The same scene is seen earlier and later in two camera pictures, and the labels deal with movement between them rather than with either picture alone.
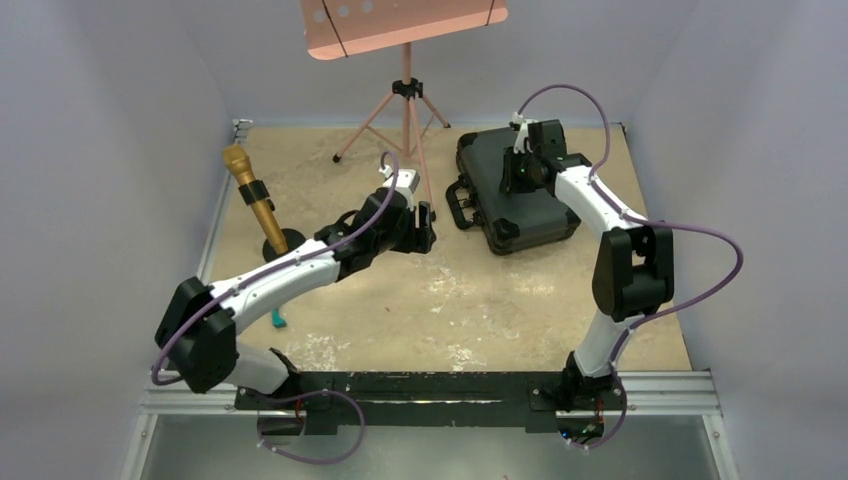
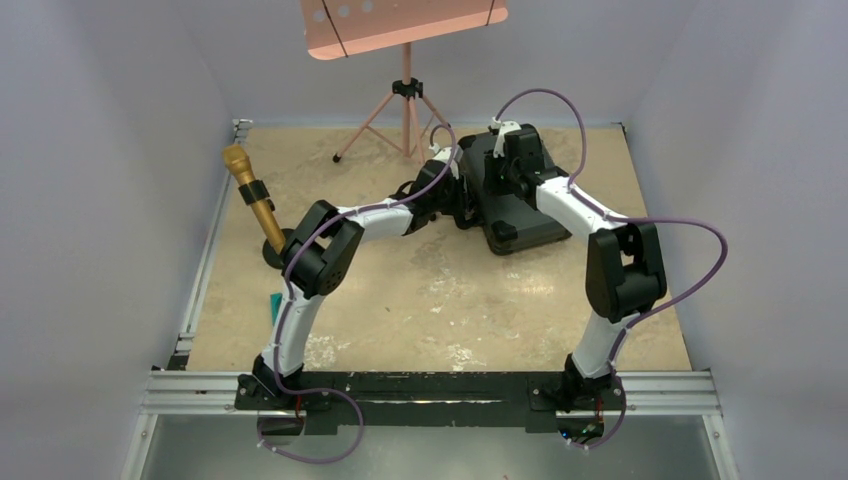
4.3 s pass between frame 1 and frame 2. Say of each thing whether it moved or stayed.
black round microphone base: stayed
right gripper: moved
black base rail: stayed
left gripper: moved
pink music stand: stayed
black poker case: stayed
